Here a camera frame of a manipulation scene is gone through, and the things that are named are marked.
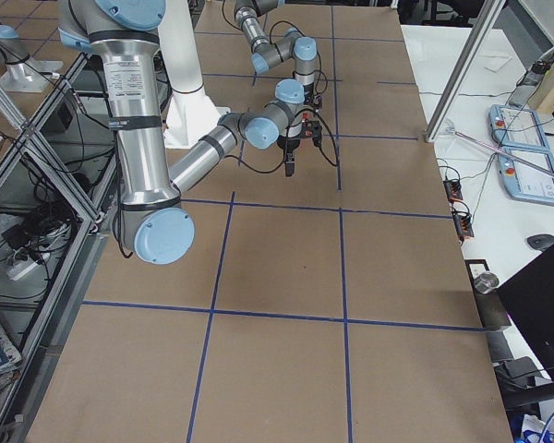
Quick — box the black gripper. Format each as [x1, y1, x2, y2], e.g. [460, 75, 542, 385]
[304, 87, 322, 110]
[277, 118, 322, 177]

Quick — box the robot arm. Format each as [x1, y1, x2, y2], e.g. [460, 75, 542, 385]
[233, 0, 325, 111]
[59, 1, 319, 265]

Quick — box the orange connector block far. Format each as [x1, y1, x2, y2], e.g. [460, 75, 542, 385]
[443, 178, 464, 203]

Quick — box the orange connector block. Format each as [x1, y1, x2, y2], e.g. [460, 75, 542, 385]
[452, 210, 475, 242]
[443, 178, 464, 203]

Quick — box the orange connector block near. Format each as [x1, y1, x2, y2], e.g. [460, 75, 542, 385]
[452, 210, 475, 242]

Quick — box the far teach pendant tablet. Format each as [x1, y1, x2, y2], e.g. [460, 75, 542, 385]
[488, 104, 549, 150]

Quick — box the teach pendant tablet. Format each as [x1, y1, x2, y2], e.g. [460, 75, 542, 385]
[488, 104, 549, 150]
[499, 148, 554, 206]

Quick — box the near teach pendant tablet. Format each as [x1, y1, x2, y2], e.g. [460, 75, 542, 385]
[499, 148, 554, 206]

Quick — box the metal cup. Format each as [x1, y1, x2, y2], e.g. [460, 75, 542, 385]
[473, 271, 500, 294]

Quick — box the black computer mouse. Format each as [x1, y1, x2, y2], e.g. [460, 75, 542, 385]
[525, 233, 554, 251]

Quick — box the black monitor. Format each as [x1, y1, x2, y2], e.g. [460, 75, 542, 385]
[497, 244, 554, 380]

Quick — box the white power strip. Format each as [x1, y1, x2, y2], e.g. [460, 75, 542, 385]
[6, 258, 42, 281]

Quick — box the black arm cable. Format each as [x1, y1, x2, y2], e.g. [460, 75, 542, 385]
[221, 0, 329, 96]
[233, 106, 342, 174]

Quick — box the white camera mast base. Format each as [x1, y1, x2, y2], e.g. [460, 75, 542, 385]
[158, 0, 230, 150]

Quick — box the aluminium frame post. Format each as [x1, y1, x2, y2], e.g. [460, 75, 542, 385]
[424, 0, 506, 143]

